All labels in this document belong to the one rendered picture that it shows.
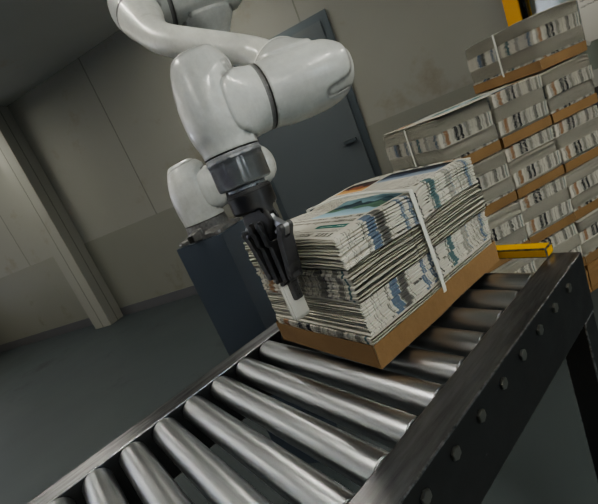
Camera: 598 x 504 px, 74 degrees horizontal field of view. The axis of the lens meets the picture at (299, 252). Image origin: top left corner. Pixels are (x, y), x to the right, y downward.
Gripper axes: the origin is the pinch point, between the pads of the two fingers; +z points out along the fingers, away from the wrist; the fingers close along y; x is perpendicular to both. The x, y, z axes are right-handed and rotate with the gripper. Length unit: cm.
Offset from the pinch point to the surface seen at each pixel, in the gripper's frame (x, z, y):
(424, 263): -18.7, 3.0, -13.2
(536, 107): -158, -3, 17
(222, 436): 19.7, 14.4, 4.7
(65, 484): 41.5, 13.8, 24.1
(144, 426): 27.0, 13.5, 23.9
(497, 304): -25.3, 14.5, -19.8
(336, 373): 0.3, 14.3, -3.5
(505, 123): -141, -3, 23
